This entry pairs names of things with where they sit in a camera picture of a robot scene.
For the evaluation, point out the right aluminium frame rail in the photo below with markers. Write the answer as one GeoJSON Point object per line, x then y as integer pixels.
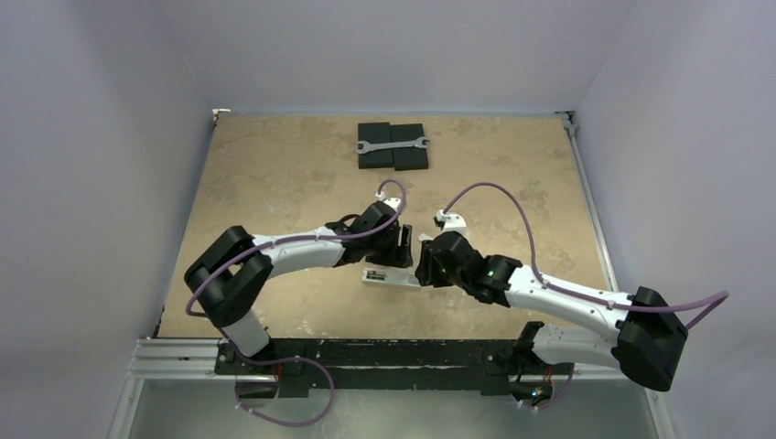
{"type": "Point", "coordinates": [661, 419]}

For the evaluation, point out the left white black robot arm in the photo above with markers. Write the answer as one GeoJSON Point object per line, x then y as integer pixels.
{"type": "Point", "coordinates": [228, 277]}

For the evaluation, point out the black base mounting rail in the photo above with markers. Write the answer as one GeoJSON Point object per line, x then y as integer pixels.
{"type": "Point", "coordinates": [491, 367]}

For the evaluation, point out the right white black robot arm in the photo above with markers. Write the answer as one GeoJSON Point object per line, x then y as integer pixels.
{"type": "Point", "coordinates": [636, 334]}

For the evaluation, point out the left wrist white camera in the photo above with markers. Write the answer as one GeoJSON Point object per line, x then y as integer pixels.
{"type": "Point", "coordinates": [395, 203]}

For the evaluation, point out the silver open-end wrench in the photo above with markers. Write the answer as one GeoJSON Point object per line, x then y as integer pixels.
{"type": "Point", "coordinates": [364, 147]}

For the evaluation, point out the right black foam block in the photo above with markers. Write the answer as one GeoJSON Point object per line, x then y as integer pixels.
{"type": "Point", "coordinates": [409, 158]}

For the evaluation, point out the white remote control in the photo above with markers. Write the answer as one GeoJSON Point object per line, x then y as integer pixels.
{"type": "Point", "coordinates": [394, 277]}

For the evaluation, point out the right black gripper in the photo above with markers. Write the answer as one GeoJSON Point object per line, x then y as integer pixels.
{"type": "Point", "coordinates": [432, 261]}

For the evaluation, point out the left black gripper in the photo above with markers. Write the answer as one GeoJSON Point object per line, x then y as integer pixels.
{"type": "Point", "coordinates": [397, 256]}

